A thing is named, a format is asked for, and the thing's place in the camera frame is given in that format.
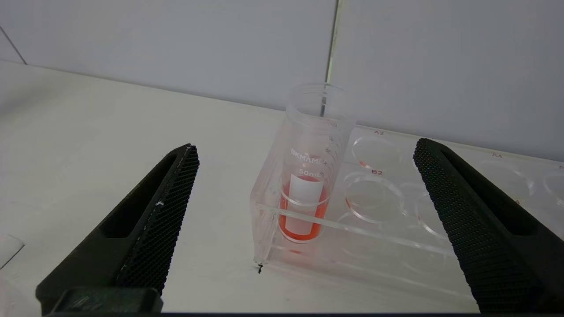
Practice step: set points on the white-labelled clear plastic tube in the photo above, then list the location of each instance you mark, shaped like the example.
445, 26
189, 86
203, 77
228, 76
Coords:
304, 202

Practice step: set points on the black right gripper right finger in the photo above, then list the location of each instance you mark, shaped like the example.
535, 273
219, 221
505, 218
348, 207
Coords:
493, 246

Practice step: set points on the clear acrylic tube rack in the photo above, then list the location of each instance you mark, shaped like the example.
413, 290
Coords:
383, 246

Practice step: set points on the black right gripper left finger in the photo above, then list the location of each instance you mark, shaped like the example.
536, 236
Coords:
132, 246

